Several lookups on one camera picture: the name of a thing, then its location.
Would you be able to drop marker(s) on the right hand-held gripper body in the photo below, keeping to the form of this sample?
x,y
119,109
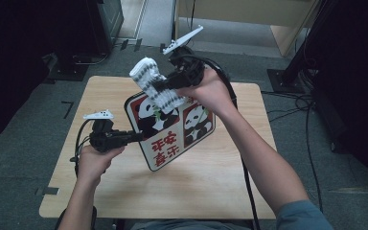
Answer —
x,y
190,68

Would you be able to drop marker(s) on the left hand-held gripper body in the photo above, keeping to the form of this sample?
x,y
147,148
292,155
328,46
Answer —
x,y
103,137

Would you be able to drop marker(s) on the white grey patterned cloth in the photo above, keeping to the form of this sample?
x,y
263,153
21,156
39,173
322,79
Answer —
x,y
147,75

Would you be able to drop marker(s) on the panda print board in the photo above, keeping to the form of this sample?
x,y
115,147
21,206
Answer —
x,y
169,137

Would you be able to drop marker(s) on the person's left hand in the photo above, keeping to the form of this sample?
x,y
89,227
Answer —
x,y
92,164

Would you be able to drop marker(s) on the person's right hand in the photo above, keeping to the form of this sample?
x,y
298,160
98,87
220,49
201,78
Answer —
x,y
214,94

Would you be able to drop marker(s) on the light wooden cabinet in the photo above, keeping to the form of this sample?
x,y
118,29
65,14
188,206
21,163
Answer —
x,y
236,12

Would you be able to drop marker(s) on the black stand base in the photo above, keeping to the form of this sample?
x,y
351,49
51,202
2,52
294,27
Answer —
x,y
67,68

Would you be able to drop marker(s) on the dark cabinet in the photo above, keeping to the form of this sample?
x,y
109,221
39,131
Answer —
x,y
108,19

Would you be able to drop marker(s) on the black metal stand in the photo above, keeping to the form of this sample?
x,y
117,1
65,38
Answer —
x,y
287,80

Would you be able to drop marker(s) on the person's grey blue shirt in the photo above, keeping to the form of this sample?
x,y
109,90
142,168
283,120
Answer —
x,y
300,217

